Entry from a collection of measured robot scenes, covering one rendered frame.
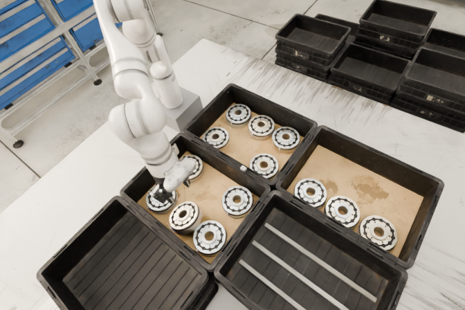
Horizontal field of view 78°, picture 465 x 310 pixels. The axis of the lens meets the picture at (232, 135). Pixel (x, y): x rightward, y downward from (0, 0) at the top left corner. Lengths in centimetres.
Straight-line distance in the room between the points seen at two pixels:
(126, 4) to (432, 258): 115
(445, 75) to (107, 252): 193
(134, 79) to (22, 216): 100
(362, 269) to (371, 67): 149
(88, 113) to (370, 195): 232
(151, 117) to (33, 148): 229
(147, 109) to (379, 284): 77
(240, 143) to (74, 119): 193
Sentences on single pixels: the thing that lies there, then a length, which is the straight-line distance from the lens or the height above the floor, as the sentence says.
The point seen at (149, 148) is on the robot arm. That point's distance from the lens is 62.
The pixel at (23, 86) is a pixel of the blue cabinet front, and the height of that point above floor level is 37.
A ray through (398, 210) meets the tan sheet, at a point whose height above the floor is 83.
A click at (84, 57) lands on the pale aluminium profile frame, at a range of 285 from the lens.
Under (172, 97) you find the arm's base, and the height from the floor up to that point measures 87.
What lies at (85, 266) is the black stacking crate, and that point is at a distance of 109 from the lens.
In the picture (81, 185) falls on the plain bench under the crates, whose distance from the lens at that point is 140.
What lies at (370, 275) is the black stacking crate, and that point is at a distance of 97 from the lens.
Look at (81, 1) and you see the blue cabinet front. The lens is 278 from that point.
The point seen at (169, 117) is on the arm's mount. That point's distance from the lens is 130.
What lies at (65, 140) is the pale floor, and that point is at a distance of 268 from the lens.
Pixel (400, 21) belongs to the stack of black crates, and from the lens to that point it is 244.
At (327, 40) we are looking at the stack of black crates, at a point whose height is 49.
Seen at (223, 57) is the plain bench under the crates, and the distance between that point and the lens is 169.
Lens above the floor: 174
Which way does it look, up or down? 53 degrees down
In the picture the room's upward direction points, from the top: 10 degrees counter-clockwise
